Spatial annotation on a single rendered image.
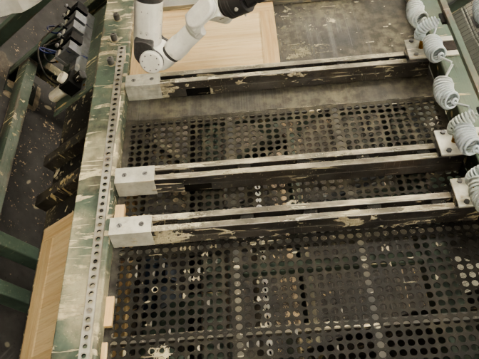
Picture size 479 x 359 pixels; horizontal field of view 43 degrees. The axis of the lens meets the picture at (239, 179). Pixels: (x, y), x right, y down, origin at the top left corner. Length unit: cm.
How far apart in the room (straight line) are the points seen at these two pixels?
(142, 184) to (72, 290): 39
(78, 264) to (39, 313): 58
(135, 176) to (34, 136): 133
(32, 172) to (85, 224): 121
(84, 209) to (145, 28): 59
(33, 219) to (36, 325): 74
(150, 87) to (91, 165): 38
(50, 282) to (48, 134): 108
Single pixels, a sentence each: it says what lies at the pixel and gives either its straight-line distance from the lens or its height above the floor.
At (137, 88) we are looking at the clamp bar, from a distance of 220.
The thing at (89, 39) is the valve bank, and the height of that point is 74.
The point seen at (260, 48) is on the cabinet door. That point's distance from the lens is 236.
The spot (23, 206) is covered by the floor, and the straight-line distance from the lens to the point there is 292.
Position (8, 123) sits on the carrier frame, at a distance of 288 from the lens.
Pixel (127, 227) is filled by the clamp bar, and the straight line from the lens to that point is 180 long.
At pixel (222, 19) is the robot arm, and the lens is 192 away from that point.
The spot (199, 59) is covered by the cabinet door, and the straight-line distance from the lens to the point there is 234.
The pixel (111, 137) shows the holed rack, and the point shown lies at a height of 89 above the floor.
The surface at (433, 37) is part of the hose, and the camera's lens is 211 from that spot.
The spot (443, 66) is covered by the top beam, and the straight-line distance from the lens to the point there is 219.
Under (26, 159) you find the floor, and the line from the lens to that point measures 306.
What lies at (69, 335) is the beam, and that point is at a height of 85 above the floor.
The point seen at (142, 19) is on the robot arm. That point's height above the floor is 121.
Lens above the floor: 212
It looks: 29 degrees down
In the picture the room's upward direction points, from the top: 61 degrees clockwise
